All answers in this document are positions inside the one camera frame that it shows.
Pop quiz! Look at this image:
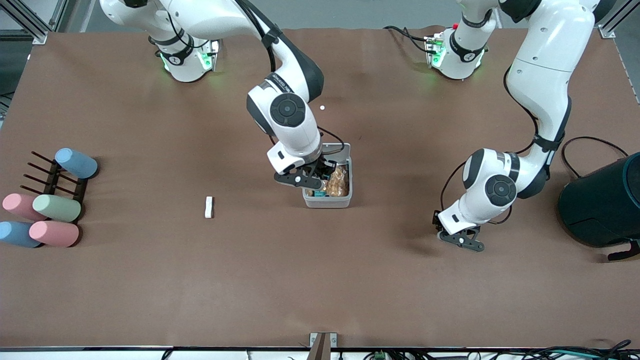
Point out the white square trash bin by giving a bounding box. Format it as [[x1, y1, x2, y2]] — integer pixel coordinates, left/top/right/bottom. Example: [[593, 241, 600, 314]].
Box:
[[302, 143, 353, 209]]

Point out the brown snack bag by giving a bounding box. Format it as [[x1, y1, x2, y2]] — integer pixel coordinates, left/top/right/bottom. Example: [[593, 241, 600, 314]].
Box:
[[326, 166, 350, 197]]

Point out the green lit base connector box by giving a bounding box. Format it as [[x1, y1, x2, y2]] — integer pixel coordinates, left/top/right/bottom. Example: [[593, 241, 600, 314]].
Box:
[[424, 31, 447, 69], [197, 39, 221, 72]]

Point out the dark teal round appliance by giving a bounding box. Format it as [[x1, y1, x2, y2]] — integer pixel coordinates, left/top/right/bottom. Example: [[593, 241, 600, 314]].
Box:
[[558, 152, 640, 249]]

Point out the blue plastic cup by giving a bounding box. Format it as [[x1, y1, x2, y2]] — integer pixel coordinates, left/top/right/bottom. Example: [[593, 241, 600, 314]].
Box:
[[0, 221, 44, 249], [54, 147, 99, 180]]

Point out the green plastic cup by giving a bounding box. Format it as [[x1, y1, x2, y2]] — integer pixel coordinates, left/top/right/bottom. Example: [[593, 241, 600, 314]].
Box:
[[32, 194, 82, 223]]

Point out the black cup rack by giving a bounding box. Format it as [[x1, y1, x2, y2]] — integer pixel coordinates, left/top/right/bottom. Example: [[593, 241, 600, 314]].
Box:
[[20, 151, 89, 221]]

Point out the pink plastic cup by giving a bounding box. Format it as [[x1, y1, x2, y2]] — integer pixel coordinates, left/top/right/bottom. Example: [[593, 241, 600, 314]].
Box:
[[2, 193, 48, 222], [28, 220, 80, 248]]

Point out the black appliance cable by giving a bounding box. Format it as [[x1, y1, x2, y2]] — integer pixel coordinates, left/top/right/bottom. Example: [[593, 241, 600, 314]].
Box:
[[560, 136, 629, 179]]

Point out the black base cable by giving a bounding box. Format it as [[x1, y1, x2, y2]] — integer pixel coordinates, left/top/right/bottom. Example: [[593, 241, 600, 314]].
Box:
[[383, 25, 437, 55]]

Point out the metal table edge bracket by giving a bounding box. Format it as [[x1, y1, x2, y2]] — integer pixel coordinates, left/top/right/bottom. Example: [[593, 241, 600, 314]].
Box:
[[306, 332, 338, 360]]

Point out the cable bundle under table edge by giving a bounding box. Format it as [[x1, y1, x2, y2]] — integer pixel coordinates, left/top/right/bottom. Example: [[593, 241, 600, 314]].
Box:
[[515, 339, 640, 360]]

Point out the aluminium frame post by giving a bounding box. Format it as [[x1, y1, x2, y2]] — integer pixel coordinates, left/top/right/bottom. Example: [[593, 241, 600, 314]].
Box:
[[595, 0, 640, 40], [0, 0, 49, 45]]

